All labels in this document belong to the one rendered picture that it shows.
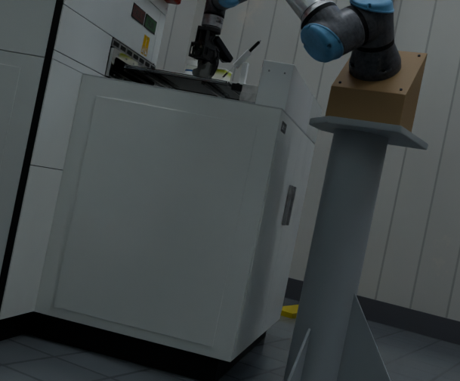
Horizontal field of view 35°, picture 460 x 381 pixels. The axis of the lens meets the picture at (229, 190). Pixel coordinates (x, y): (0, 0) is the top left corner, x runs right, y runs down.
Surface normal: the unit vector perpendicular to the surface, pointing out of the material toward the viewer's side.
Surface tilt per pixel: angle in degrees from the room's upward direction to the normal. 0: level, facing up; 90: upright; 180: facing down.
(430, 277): 90
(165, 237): 90
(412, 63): 46
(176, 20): 90
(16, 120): 90
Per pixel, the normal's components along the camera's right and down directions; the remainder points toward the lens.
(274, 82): -0.22, -0.04
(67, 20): 0.96, 0.19
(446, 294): -0.46, -0.10
